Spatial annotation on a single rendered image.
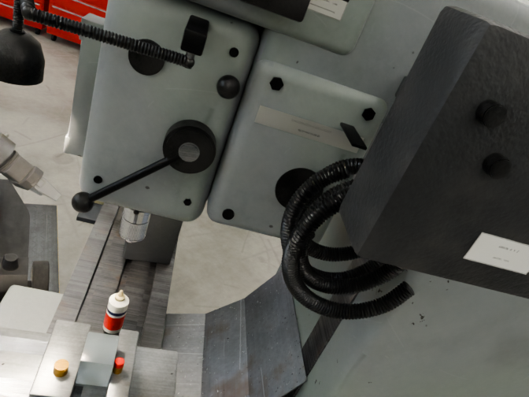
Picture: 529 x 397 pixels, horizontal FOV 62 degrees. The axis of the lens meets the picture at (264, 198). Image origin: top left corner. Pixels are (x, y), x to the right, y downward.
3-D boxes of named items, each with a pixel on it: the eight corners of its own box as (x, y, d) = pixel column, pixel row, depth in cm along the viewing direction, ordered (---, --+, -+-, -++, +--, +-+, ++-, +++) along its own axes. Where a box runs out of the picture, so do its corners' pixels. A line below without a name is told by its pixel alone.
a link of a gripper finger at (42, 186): (53, 202, 106) (31, 187, 102) (61, 192, 107) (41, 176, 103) (55, 203, 105) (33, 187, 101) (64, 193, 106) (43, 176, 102)
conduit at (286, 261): (258, 310, 54) (327, 166, 44) (252, 231, 68) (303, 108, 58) (390, 337, 59) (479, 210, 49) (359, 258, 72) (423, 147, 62)
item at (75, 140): (62, 153, 69) (81, 17, 59) (70, 142, 73) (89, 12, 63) (89, 160, 70) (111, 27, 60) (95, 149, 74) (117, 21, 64)
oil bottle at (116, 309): (100, 332, 94) (109, 295, 88) (105, 317, 97) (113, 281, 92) (120, 335, 94) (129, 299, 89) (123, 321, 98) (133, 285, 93)
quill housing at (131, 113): (70, 203, 65) (106, -30, 49) (104, 143, 82) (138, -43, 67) (197, 234, 69) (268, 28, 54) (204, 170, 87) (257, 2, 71)
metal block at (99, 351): (75, 384, 74) (79, 360, 71) (83, 354, 79) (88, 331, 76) (107, 387, 75) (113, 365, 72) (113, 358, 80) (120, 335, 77)
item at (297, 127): (202, 226, 66) (260, 57, 53) (209, 153, 87) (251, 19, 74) (319, 254, 70) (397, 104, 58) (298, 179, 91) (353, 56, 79)
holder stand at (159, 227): (122, 258, 114) (138, 195, 104) (127, 209, 132) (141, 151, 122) (169, 265, 118) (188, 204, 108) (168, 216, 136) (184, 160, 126)
